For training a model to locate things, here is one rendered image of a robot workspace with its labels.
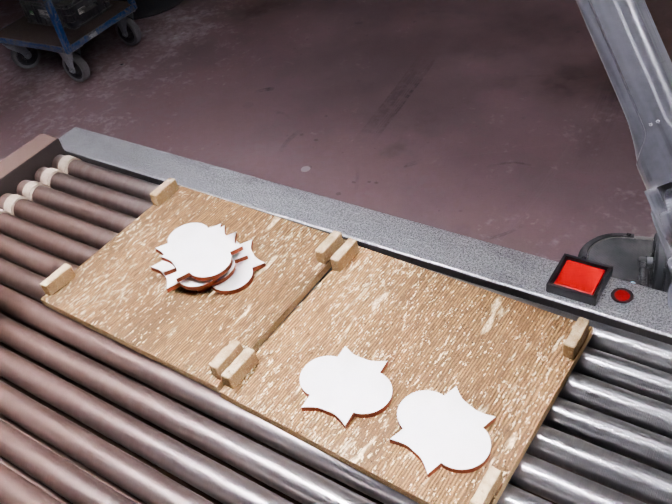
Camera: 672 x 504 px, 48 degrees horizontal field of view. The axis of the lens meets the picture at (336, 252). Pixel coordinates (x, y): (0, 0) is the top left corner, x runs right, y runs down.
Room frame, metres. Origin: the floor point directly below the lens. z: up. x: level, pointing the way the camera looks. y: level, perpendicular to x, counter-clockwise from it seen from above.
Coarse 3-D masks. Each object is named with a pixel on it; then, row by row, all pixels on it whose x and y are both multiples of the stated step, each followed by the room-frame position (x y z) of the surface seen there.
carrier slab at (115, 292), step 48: (192, 192) 1.21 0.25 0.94; (144, 240) 1.09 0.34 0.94; (240, 240) 1.03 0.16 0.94; (288, 240) 1.00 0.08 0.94; (96, 288) 0.98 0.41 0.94; (144, 288) 0.96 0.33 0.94; (288, 288) 0.89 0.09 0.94; (144, 336) 0.84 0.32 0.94; (192, 336) 0.82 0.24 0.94; (240, 336) 0.80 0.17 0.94
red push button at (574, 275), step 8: (568, 264) 0.82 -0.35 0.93; (576, 264) 0.81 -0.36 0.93; (584, 264) 0.81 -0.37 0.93; (560, 272) 0.80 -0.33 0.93; (568, 272) 0.80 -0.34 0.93; (576, 272) 0.80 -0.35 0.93; (584, 272) 0.79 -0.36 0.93; (592, 272) 0.79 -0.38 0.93; (600, 272) 0.79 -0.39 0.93; (560, 280) 0.79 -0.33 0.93; (568, 280) 0.78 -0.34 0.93; (576, 280) 0.78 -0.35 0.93; (584, 280) 0.78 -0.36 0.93; (592, 280) 0.77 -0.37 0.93; (600, 280) 0.77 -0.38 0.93; (576, 288) 0.76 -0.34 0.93; (584, 288) 0.76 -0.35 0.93; (592, 288) 0.76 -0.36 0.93
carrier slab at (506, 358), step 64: (384, 256) 0.91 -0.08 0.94; (320, 320) 0.80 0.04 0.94; (384, 320) 0.77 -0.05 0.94; (448, 320) 0.75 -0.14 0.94; (512, 320) 0.72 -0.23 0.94; (256, 384) 0.70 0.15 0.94; (448, 384) 0.63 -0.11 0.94; (512, 384) 0.61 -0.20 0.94; (320, 448) 0.58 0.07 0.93; (384, 448) 0.55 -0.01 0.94; (512, 448) 0.52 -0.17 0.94
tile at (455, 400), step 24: (408, 408) 0.60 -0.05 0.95; (432, 408) 0.59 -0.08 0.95; (456, 408) 0.59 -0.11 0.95; (408, 432) 0.56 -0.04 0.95; (432, 432) 0.56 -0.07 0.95; (456, 432) 0.55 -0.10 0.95; (480, 432) 0.54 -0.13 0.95; (432, 456) 0.52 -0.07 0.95; (456, 456) 0.52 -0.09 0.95; (480, 456) 0.51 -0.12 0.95
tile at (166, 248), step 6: (180, 228) 1.05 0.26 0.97; (186, 228) 1.05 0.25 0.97; (210, 228) 1.03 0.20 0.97; (216, 228) 1.03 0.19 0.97; (174, 234) 1.04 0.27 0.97; (168, 240) 1.02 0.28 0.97; (162, 246) 1.01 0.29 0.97; (168, 246) 1.01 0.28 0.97; (162, 252) 0.99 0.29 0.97; (168, 252) 0.99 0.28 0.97; (168, 264) 0.96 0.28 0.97; (168, 270) 0.95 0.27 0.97; (174, 270) 0.95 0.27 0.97
